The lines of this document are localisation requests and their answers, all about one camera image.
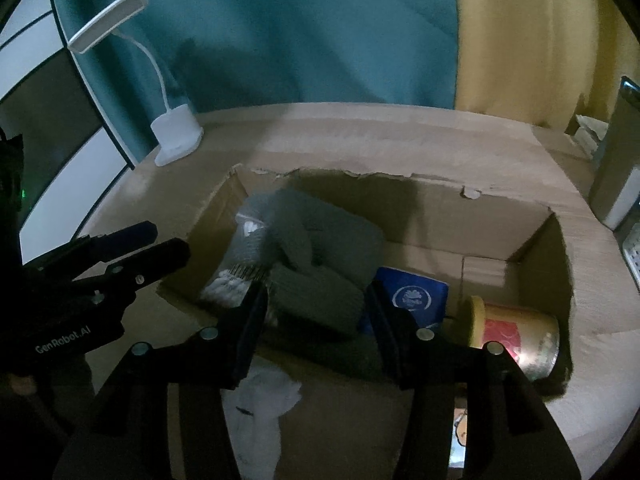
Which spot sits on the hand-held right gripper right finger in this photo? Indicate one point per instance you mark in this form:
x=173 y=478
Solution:
x=387 y=335

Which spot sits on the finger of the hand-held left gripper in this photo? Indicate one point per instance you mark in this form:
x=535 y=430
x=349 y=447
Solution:
x=127 y=234
x=160 y=258

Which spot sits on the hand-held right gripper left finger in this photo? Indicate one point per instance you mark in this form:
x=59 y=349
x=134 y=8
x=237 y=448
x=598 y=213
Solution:
x=250 y=330

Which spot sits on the blue tissue pack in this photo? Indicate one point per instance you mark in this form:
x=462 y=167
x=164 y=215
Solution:
x=415 y=300

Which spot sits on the clear bag of cotton swabs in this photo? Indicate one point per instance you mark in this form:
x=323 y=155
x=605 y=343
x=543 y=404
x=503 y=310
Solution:
x=225 y=287

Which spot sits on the grey knit glove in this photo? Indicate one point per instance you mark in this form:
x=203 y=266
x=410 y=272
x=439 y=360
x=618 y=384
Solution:
x=330 y=235
x=315 y=302

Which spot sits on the white sock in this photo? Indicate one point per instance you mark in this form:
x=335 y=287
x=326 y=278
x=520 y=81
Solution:
x=260 y=410

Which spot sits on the yellow lid can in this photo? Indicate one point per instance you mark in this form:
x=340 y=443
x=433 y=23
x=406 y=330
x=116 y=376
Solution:
x=510 y=340

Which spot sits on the brown cardboard box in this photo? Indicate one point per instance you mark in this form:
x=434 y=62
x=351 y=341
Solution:
x=475 y=230

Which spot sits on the white desk lamp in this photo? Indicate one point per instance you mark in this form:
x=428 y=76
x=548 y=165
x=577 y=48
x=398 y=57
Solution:
x=177 y=132

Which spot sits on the teal curtain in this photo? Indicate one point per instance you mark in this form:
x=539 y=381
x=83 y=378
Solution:
x=280 y=30

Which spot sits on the white perforated basket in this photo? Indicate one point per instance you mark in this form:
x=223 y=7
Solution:
x=634 y=260

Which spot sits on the small white boxes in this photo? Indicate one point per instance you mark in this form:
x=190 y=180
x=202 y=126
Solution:
x=587 y=132

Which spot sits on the steel tumbler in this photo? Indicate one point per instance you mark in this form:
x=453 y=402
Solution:
x=615 y=160

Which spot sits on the yellow curtain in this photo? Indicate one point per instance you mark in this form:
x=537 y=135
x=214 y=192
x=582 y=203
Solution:
x=530 y=40

